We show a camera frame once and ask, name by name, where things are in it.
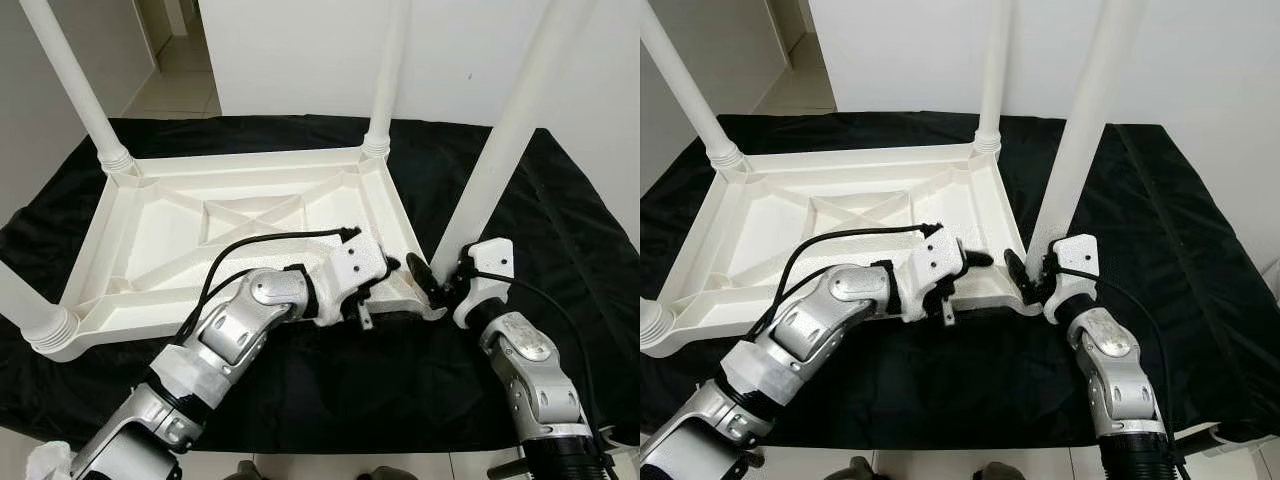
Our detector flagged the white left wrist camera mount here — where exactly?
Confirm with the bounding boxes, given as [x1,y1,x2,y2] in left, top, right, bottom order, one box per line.
[315,235,393,326]
[900,232,969,323]

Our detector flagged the white plastic children table top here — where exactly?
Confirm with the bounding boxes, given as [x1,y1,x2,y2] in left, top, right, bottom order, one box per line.
[640,140,1041,359]
[22,143,448,363]

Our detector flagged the black fabric table cover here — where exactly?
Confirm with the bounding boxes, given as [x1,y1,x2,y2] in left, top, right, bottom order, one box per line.
[640,112,1280,448]
[0,115,641,451]

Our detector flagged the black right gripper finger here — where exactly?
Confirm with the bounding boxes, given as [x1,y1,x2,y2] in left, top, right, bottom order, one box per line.
[1003,248,1034,297]
[405,252,442,303]

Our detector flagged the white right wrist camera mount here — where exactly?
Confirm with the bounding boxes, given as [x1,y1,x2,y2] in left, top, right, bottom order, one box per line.
[1043,233,1101,326]
[453,238,516,329]

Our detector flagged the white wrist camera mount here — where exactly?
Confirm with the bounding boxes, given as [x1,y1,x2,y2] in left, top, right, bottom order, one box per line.
[900,232,969,323]
[453,238,516,329]
[1043,233,1101,326]
[315,235,393,326]

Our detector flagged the white plastic screw-in table leg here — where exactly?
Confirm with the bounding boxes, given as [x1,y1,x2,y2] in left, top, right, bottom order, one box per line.
[18,0,136,173]
[640,0,746,171]
[1025,0,1151,281]
[0,258,81,356]
[640,298,676,353]
[428,0,601,291]
[362,0,413,159]
[975,0,1013,156]

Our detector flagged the white crumpled plastic wrap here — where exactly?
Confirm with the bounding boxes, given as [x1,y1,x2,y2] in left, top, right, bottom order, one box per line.
[25,440,76,480]

